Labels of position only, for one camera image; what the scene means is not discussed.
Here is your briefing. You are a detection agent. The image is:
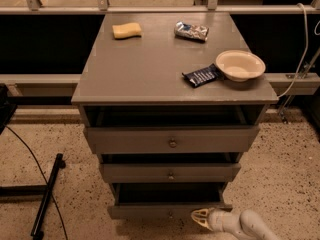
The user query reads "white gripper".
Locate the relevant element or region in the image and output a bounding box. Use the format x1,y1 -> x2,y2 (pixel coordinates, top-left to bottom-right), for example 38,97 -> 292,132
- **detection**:
191,208 -> 248,240

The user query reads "grey bottom drawer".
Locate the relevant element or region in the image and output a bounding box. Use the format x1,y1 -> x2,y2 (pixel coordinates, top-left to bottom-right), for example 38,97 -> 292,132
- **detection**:
108,182 -> 232,219

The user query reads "grey drawer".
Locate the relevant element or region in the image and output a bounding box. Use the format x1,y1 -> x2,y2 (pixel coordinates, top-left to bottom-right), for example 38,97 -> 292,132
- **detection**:
84,126 -> 259,154
108,182 -> 232,219
99,163 -> 241,183

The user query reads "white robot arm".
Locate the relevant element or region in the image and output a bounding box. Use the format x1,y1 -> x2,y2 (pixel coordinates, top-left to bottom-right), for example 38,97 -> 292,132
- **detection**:
191,208 -> 281,240

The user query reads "grey top drawer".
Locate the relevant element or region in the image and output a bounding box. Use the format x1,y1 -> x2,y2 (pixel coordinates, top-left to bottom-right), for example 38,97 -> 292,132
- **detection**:
84,126 -> 259,154

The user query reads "grey middle drawer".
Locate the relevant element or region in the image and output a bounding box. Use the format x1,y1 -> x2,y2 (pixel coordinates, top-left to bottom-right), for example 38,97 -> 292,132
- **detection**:
99,163 -> 241,183

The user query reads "grey wooden drawer cabinet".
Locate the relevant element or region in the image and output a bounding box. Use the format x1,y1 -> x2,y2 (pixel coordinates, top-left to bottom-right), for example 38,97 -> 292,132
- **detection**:
71,12 -> 280,240

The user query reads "dark blue snack packet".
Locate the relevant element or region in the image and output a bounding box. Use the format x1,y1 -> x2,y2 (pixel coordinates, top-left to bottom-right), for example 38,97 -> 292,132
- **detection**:
182,63 -> 224,88

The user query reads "white plastic bowl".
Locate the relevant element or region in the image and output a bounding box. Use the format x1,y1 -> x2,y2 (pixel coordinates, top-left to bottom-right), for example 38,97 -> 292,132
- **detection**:
215,50 -> 266,82

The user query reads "black metal stand base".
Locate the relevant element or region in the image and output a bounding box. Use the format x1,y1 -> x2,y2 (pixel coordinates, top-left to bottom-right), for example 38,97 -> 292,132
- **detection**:
0,153 -> 66,240

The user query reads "crumpled silver snack bag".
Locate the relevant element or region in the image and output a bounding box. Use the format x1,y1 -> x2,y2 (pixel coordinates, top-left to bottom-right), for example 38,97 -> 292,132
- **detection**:
174,21 -> 209,42

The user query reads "yellow sponge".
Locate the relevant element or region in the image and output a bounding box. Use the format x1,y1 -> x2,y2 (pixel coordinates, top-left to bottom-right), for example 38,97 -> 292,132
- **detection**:
112,22 -> 142,39

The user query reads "black equipment at left edge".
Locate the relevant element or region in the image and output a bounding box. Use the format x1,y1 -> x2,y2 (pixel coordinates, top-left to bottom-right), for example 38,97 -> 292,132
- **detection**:
0,85 -> 17,135

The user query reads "black floor cable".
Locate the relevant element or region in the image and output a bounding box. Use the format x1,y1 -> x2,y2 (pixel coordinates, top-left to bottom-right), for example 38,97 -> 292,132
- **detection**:
5,125 -> 70,240

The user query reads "white hanging cable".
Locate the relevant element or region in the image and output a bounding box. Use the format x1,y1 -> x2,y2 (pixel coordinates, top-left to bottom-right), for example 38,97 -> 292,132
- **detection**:
277,2 -> 311,99

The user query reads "metal railing frame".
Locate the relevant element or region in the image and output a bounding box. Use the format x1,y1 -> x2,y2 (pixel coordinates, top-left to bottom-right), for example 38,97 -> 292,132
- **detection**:
0,0 -> 320,98

